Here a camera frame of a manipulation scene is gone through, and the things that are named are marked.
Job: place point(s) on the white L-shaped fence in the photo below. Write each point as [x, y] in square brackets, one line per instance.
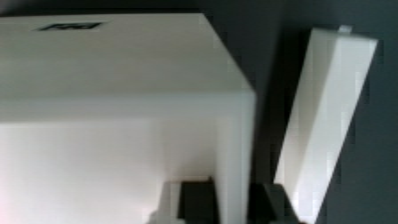
[335, 71]

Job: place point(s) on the white drawer housing box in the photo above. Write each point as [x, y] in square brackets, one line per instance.
[127, 117]

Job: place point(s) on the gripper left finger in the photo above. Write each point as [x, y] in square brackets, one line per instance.
[198, 205]

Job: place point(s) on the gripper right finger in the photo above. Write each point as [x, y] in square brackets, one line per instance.
[271, 210]

